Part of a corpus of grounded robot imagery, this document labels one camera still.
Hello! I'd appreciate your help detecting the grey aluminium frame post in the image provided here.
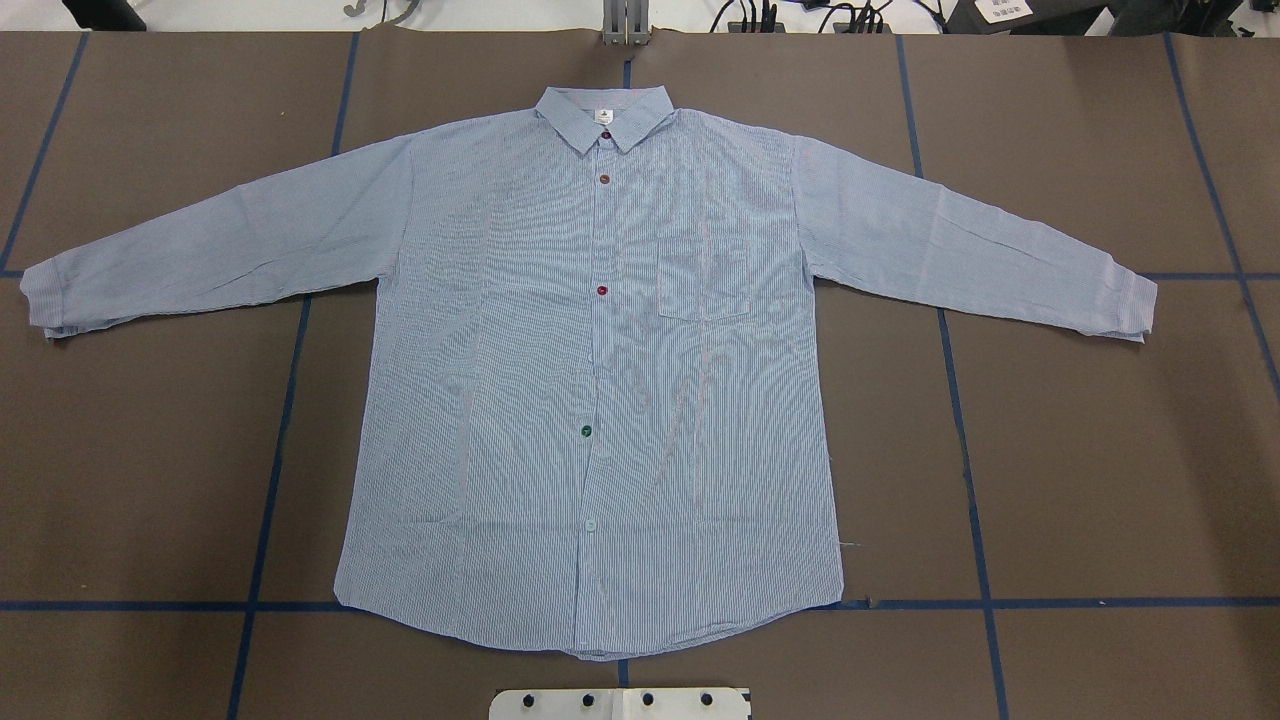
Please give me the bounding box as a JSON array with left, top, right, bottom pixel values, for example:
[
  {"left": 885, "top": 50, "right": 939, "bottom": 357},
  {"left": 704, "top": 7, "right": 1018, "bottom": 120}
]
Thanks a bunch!
[{"left": 602, "top": 0, "right": 652, "bottom": 47}]

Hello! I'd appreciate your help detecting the black box with label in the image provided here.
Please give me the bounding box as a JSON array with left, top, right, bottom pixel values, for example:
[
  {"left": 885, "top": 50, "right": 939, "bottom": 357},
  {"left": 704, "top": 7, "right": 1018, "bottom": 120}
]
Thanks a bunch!
[{"left": 943, "top": 1, "right": 1108, "bottom": 36}]

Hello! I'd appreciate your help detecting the light blue striped shirt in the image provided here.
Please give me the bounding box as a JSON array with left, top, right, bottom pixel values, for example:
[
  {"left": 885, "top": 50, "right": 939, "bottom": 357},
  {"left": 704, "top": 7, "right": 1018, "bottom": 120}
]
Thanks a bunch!
[{"left": 20, "top": 87, "right": 1158, "bottom": 661}]

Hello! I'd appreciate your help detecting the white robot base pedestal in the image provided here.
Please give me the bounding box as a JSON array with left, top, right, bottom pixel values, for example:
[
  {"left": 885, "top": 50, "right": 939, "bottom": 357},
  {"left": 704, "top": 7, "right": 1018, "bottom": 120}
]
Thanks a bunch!
[{"left": 488, "top": 687, "right": 754, "bottom": 719}]

